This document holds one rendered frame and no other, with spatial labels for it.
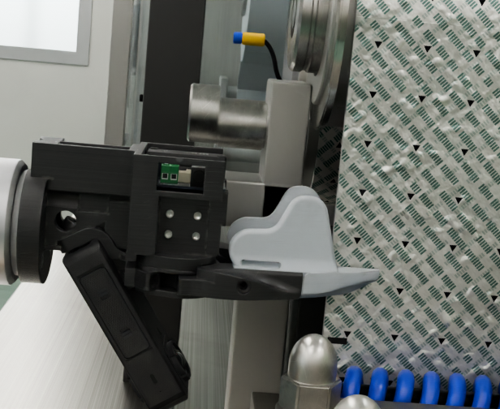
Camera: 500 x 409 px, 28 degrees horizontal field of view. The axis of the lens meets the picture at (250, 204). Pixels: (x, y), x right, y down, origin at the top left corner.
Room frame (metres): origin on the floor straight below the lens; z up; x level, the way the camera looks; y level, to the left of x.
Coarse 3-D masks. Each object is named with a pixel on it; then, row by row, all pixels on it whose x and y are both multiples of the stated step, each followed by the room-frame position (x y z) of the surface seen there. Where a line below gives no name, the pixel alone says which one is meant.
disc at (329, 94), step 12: (348, 0) 0.60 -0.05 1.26; (336, 12) 0.61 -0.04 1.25; (336, 24) 0.60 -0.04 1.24; (336, 36) 0.60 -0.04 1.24; (336, 48) 0.60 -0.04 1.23; (336, 60) 0.60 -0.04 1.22; (336, 72) 0.60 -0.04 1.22; (336, 84) 0.61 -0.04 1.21; (324, 96) 0.63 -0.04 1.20; (312, 108) 0.68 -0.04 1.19; (324, 108) 0.62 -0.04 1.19; (312, 120) 0.68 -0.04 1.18; (324, 120) 0.63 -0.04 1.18
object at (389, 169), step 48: (384, 144) 0.61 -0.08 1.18; (432, 144) 0.61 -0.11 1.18; (480, 144) 0.61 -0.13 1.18; (384, 192) 0.61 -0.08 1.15; (432, 192) 0.61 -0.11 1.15; (480, 192) 0.61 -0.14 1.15; (336, 240) 0.60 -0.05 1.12; (384, 240) 0.61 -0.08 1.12; (432, 240) 0.61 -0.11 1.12; (480, 240) 0.61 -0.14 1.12; (384, 288) 0.61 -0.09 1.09; (432, 288) 0.61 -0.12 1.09; (480, 288) 0.61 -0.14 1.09; (336, 336) 0.61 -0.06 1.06; (384, 336) 0.61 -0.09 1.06; (432, 336) 0.61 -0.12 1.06; (480, 336) 0.61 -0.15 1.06
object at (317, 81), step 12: (336, 0) 0.61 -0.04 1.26; (348, 12) 0.61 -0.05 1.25; (348, 24) 0.61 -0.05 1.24; (348, 36) 0.61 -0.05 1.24; (324, 48) 0.63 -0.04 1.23; (348, 48) 0.61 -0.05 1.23; (324, 60) 0.62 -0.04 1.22; (348, 60) 0.62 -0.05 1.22; (324, 72) 0.62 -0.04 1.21; (348, 72) 0.62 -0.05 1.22; (312, 84) 0.67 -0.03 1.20; (324, 84) 0.63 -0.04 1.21; (312, 96) 0.67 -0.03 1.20; (336, 96) 0.64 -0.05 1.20
